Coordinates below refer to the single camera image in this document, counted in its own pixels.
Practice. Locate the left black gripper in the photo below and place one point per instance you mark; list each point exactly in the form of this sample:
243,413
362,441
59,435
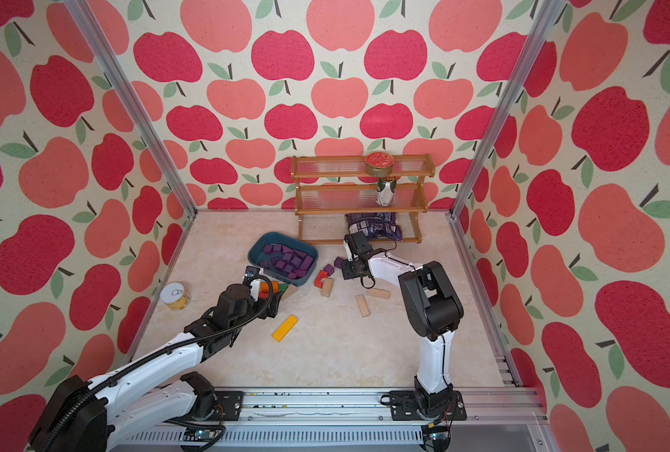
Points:
264,310

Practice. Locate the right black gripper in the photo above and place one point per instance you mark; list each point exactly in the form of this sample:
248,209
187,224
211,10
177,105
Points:
347,270

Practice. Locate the teal plastic storage bin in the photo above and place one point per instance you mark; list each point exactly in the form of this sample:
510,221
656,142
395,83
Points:
258,258

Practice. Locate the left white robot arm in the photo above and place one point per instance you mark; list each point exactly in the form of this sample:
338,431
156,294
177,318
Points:
101,413

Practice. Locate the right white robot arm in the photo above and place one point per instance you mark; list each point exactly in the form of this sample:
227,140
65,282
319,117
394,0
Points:
433,309

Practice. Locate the yellow long block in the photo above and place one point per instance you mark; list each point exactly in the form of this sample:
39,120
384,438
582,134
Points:
284,328

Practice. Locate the natural wood short block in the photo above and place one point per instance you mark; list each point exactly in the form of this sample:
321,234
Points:
327,287

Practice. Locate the natural wood triangle block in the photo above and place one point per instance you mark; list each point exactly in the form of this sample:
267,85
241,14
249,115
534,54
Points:
290,291

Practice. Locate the natural wood flat block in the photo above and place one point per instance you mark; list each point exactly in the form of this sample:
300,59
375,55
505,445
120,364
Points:
379,293

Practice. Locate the red arch block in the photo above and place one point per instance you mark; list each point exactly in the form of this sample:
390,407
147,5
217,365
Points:
320,277

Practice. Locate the natural wood long block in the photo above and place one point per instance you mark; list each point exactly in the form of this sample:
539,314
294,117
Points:
363,306

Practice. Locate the purple snack bag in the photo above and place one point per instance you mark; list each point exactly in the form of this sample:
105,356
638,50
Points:
375,225

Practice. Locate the wooden three-tier shelf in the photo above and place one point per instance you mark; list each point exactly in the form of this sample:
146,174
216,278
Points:
327,188

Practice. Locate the yellow tin can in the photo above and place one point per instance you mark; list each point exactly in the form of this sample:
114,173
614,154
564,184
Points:
175,296

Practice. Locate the red round tin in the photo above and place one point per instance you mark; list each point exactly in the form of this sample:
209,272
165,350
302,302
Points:
379,164

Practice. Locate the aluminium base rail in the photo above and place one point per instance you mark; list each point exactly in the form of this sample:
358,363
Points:
500,419

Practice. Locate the right aluminium frame post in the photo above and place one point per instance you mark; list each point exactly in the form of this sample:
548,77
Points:
545,20

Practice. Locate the aluminium frame post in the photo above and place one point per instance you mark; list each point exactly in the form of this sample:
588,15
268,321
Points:
93,33
545,20

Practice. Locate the left aluminium frame post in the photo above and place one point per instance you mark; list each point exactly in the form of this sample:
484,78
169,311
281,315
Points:
93,33

